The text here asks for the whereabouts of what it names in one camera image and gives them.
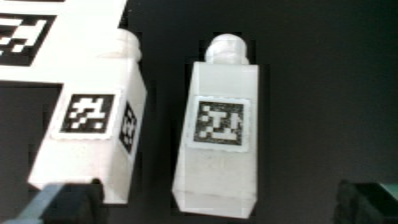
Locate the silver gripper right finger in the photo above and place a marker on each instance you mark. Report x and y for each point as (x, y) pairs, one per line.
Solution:
(366, 203)

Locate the white leg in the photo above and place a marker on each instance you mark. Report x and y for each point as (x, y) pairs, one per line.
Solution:
(215, 176)
(87, 150)

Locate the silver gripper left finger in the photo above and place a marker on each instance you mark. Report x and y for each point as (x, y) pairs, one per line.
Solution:
(66, 204)

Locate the white marker sheet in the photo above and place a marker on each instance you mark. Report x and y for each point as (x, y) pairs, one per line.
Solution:
(59, 39)

